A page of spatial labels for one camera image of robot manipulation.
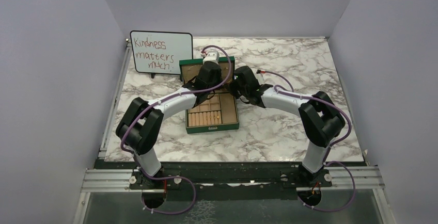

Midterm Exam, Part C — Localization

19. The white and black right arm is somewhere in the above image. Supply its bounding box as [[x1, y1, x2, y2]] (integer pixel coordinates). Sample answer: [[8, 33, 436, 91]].
[[229, 66, 351, 186]]

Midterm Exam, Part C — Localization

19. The green jewelry box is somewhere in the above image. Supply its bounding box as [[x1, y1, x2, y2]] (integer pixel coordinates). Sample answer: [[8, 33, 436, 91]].
[[179, 56, 240, 134]]

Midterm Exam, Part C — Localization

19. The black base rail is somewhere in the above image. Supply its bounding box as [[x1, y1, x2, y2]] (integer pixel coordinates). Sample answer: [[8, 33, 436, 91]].
[[82, 162, 332, 204]]

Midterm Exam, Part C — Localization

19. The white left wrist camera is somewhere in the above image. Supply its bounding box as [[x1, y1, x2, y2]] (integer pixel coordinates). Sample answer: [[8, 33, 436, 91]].
[[202, 52, 220, 64]]

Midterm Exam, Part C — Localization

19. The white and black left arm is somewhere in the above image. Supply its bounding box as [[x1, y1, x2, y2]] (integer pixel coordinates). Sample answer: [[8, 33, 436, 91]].
[[116, 62, 224, 188]]

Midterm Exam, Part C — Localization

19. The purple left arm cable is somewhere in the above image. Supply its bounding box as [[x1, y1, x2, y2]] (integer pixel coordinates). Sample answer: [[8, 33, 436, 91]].
[[119, 45, 233, 216]]

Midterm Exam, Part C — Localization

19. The whiteboard with red writing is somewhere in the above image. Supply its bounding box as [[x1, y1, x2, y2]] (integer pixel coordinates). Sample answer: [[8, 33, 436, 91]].
[[130, 30, 194, 75]]

